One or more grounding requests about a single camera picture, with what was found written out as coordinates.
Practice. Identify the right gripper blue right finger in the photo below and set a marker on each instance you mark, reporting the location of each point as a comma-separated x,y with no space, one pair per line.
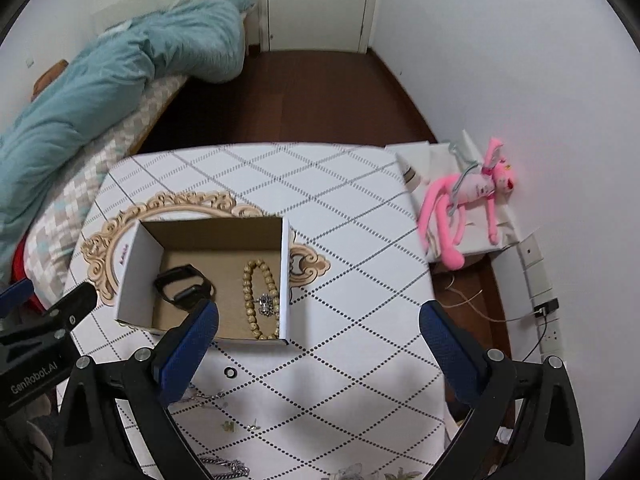
457,353

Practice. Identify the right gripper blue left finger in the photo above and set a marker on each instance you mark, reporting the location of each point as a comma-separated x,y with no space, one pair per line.
182,349

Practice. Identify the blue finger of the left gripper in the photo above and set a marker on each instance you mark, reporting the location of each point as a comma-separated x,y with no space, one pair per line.
15,295
73,307

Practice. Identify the black smart band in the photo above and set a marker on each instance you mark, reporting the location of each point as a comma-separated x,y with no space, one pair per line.
184,287

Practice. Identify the red blanket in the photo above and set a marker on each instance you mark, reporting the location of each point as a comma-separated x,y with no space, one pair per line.
18,273

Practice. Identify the small stud earrings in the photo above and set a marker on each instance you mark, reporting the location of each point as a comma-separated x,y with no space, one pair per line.
232,426

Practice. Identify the black plug adapter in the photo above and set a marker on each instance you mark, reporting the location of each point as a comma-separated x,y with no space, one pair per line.
546,308

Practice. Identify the white diamond pattern tablecloth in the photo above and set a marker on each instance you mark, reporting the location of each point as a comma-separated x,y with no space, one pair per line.
335,380

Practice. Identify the white cardboard box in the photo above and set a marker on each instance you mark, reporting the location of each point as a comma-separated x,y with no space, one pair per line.
247,260

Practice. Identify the white side box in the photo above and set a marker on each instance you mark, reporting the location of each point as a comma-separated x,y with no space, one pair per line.
421,163

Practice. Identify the pink panther plush toy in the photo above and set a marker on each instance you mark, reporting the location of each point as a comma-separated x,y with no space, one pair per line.
448,199

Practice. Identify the brown pillow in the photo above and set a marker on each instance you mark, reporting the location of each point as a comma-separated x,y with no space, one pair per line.
47,78

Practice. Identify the light blue duvet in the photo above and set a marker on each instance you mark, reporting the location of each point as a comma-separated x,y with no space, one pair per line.
102,85

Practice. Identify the white door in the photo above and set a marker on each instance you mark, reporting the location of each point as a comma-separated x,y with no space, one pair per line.
319,25

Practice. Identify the white wall power strip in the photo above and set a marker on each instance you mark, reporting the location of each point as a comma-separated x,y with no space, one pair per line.
540,289

